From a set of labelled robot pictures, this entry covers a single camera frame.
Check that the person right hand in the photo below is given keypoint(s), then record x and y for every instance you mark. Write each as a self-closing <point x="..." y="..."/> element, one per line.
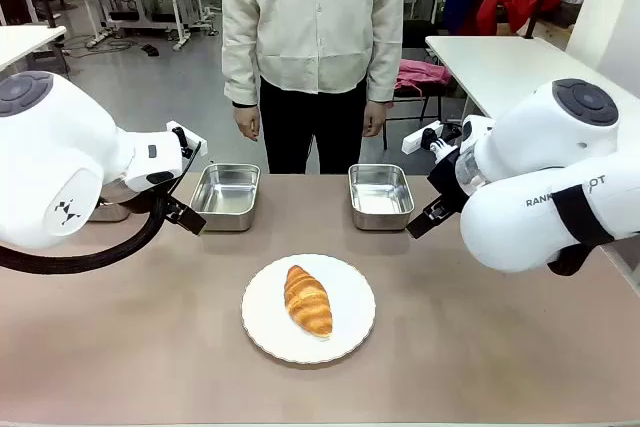
<point x="247" y="122"/>

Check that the person torso cream shirt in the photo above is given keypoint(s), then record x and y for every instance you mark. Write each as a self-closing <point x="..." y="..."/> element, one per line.
<point x="315" y="17"/>

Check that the person black trousers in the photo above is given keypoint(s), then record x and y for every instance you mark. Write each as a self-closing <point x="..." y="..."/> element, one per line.
<point x="300" y="132"/>

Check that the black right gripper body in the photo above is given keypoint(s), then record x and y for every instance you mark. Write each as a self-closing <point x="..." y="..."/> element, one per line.
<point x="450" y="179"/>

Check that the white scalloped plate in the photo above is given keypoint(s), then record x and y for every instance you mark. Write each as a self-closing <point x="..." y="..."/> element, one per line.
<point x="265" y="327"/>

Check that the small white table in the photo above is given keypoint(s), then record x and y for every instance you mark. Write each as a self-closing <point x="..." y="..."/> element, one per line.
<point x="25" y="42"/>

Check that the steel rectangular container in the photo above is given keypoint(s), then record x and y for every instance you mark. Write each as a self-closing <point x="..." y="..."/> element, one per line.
<point x="381" y="196"/>
<point x="226" y="197"/>
<point x="109" y="212"/>

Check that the person left forearm cream sleeve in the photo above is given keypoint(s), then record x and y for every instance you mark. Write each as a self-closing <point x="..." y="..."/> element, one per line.
<point x="385" y="67"/>

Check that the large white side table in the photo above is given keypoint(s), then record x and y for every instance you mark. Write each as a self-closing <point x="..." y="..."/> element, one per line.
<point x="500" y="67"/>

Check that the golden brown croissant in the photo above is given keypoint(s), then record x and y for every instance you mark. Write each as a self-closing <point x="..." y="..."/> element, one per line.
<point x="307" y="302"/>

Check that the person right forearm cream sleeve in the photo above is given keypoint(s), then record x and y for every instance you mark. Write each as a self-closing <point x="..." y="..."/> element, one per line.
<point x="240" y="67"/>

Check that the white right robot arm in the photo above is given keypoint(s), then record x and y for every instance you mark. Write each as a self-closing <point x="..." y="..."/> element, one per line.
<point x="550" y="147"/>

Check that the black floor object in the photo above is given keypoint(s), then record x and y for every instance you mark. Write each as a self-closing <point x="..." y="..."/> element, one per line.
<point x="150" y="50"/>

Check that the black chair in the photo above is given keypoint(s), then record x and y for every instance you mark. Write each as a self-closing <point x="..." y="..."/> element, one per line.
<point x="420" y="32"/>

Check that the pink cloth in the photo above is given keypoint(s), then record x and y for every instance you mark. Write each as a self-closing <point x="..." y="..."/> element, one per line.
<point x="422" y="74"/>

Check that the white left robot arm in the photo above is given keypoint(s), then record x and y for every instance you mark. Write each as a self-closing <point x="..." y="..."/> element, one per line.
<point x="50" y="147"/>

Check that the dark grey storage bin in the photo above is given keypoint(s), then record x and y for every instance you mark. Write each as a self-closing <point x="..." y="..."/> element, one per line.
<point x="572" y="12"/>

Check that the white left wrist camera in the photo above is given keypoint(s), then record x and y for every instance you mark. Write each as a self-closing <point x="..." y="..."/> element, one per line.
<point x="192" y="134"/>

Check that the person left hand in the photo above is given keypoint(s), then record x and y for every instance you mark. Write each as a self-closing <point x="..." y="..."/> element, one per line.
<point x="374" y="119"/>

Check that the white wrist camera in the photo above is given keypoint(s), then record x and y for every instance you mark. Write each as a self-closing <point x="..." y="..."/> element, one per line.
<point x="415" y="141"/>
<point x="192" y="134"/>

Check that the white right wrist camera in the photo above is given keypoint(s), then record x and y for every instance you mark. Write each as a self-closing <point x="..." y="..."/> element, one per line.
<point x="415" y="141"/>

